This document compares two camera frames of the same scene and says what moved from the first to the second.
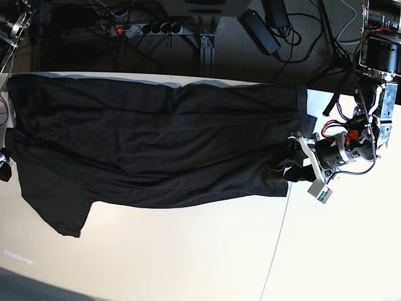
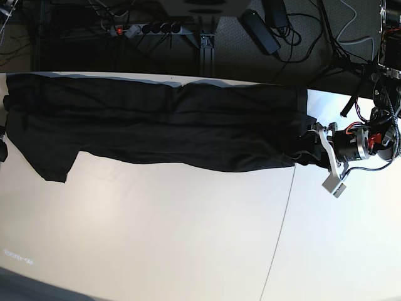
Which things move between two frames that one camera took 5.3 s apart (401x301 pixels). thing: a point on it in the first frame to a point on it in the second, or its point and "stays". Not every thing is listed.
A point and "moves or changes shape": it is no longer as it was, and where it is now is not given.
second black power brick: x=276 y=13 stays
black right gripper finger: x=5 y=172 to x=4 y=149
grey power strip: x=126 y=31 stays
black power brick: x=260 y=32 stays
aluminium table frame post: x=207 y=55 stays
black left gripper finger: x=295 y=150 to x=312 y=138
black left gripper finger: x=297 y=173 to x=306 y=158
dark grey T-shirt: x=74 y=140 moves or changes shape
